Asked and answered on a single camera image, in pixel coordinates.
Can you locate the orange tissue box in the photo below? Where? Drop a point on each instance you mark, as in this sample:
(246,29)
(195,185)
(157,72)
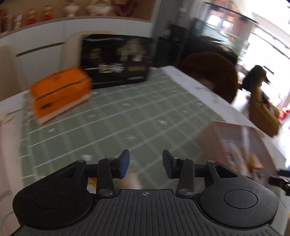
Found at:
(59,92)

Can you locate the brown upholstered chair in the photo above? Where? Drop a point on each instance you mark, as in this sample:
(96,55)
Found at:
(214,71)

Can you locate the red doll figurine left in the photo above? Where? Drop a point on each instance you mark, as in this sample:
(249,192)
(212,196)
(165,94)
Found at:
(31,17)

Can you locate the white flower vase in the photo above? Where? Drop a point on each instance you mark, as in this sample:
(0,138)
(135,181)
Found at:
(71,9)

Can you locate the beige grain bar packet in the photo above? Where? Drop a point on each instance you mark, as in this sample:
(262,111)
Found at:
(131,181)

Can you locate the black water dispenser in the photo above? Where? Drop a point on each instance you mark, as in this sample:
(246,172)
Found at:
(168,46)

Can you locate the red doll figurine right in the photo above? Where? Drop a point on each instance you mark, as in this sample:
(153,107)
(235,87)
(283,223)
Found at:
(47,13)

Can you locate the green checkered tablecloth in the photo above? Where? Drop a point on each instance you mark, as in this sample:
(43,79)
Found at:
(144,118)

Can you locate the black plum snack bag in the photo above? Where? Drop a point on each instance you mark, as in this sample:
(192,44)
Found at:
(118,60)

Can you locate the red doll figurine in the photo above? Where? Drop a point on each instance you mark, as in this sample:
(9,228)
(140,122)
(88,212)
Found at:
(31,17)
(47,13)

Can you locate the tan armchair with dark clothes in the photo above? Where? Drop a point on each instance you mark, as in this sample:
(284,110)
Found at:
(263,114)

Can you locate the red floral ornament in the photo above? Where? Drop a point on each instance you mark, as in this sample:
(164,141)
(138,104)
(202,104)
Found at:
(124,8)

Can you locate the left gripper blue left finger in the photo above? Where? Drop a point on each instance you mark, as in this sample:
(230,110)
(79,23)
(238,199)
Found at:
(109,169)

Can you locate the pink gift box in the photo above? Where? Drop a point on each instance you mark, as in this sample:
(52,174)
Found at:
(238,147)

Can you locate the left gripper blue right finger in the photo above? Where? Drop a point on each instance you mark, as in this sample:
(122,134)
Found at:
(181,169)

